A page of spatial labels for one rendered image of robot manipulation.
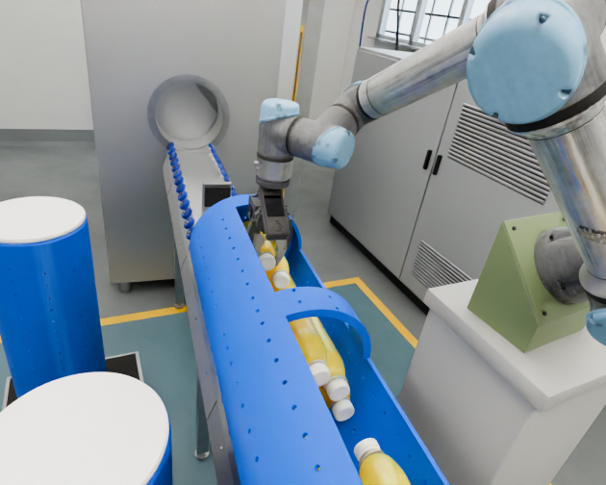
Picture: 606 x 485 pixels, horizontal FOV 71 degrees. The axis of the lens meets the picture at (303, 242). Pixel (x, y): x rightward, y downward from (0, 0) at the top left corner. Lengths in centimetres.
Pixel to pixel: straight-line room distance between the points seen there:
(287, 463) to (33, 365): 114
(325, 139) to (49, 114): 470
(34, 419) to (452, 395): 80
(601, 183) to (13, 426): 90
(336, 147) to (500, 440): 65
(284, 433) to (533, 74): 50
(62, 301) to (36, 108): 403
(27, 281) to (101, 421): 66
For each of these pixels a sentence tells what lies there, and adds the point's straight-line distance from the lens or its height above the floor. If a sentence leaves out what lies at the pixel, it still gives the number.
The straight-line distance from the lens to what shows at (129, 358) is 218.
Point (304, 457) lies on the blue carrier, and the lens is 56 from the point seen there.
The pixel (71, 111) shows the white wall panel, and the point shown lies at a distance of 532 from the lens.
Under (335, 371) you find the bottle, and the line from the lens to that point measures 79.
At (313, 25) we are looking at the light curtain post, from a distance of 163.
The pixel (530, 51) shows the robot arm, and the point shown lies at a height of 166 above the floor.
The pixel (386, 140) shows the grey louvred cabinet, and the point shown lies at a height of 92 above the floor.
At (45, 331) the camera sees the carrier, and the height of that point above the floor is 73.
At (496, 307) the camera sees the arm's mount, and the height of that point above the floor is 120.
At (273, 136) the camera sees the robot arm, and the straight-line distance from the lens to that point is 83.
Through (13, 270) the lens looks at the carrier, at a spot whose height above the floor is 94.
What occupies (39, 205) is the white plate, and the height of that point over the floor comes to 104.
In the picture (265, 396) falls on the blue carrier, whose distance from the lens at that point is 63.
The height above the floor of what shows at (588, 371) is 115.
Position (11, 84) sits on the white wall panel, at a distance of 530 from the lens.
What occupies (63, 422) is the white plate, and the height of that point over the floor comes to 104.
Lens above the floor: 167
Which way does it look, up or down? 29 degrees down
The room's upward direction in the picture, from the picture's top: 9 degrees clockwise
